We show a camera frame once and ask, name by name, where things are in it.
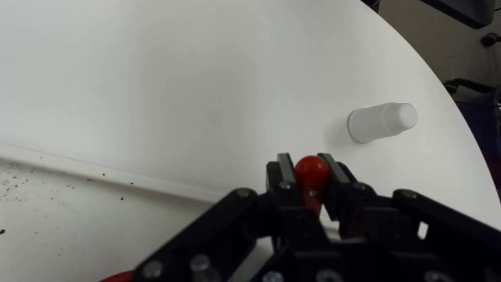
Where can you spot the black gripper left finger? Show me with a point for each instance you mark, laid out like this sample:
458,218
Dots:
219,242

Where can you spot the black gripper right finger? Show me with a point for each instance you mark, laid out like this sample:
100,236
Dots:
407,237

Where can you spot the white pill bottle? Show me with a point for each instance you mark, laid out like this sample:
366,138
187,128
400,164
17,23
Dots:
381,121

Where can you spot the red handled spoon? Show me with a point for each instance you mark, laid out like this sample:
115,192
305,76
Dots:
313,179

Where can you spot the white plastic tray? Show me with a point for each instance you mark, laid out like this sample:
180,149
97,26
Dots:
84,220

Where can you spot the black office chair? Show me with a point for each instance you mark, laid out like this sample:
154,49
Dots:
460,40

